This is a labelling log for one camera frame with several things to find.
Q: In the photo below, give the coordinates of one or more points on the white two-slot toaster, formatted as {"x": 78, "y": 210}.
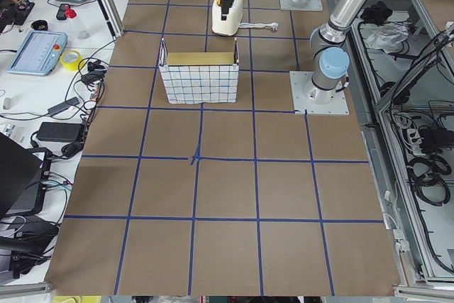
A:
{"x": 231, "y": 25}

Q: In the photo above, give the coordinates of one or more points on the yellow tape roll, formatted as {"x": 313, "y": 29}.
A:
{"x": 72, "y": 60}

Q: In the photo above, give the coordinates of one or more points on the blue teach pendant near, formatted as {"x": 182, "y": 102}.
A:
{"x": 39, "y": 53}

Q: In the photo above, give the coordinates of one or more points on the black power adapter brick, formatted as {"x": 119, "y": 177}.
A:
{"x": 59, "y": 132}

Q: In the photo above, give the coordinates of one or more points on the black laptop computer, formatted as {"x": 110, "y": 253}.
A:
{"x": 23, "y": 172}

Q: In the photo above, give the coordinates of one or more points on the wire basket with wooden insert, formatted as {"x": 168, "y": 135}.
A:
{"x": 196, "y": 78}

